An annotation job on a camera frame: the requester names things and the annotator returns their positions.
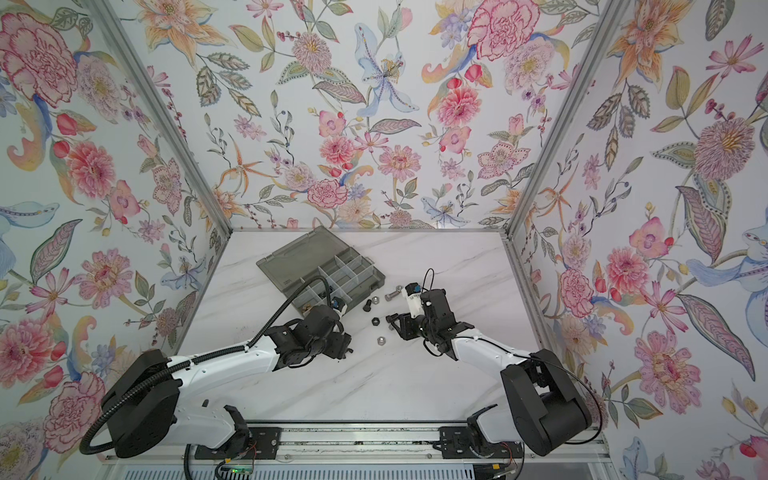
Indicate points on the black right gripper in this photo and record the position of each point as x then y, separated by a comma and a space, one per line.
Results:
406, 328

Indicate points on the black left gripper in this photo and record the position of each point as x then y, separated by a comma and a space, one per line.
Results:
343, 340

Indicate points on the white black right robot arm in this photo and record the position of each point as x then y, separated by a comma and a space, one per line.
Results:
544, 409

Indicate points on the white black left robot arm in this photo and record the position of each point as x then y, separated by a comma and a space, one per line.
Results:
163, 400

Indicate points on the silver threaded bolt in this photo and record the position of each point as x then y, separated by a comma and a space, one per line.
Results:
390, 296

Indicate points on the grey plastic organizer box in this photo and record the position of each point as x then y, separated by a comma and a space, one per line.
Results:
319, 266

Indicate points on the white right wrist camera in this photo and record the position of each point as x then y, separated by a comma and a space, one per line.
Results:
412, 294

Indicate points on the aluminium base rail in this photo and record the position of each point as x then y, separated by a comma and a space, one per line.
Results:
381, 442

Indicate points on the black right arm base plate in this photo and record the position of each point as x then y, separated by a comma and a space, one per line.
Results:
465, 442

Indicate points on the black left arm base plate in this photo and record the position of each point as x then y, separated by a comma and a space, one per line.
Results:
261, 444

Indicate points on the aluminium corner frame post right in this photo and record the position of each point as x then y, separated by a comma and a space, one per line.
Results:
606, 26

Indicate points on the aluminium corner frame post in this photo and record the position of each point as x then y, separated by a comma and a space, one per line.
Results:
104, 17
606, 26

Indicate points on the aluminium corner frame post left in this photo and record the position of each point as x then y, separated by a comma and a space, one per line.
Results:
104, 17

